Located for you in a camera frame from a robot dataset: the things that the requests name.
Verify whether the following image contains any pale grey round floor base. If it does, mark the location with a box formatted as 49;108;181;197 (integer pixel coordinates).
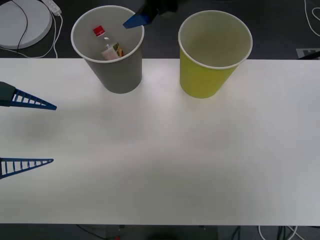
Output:
0;0;54;50

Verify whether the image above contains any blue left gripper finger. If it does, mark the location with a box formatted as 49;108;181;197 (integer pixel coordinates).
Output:
0;81;58;111
0;157;54;180

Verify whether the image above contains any thin black cable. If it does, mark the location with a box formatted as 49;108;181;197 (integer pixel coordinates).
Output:
11;0;28;50

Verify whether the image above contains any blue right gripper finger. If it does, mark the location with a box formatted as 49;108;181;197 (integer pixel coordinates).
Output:
122;2;160;30

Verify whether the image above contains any white power strip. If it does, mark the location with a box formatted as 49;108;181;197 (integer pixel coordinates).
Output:
41;0;63;16

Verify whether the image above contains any white floor cable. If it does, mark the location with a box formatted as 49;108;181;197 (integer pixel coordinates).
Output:
258;224;303;240

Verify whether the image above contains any white looped cable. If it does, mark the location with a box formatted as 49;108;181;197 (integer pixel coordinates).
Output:
304;0;320;37

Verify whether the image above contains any yellow-green plastic waste bin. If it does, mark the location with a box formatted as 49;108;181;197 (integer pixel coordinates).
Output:
177;10;253;99

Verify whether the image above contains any white power strip cable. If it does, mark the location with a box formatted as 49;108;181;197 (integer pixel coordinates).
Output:
0;13;64;60

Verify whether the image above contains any grey floor marker tag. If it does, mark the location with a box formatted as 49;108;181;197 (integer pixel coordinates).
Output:
295;47;320;60

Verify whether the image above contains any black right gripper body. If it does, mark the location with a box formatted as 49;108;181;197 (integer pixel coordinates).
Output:
146;0;179;15

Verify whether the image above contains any clear bottle with red cap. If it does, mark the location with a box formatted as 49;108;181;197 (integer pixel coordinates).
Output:
92;24;125;61

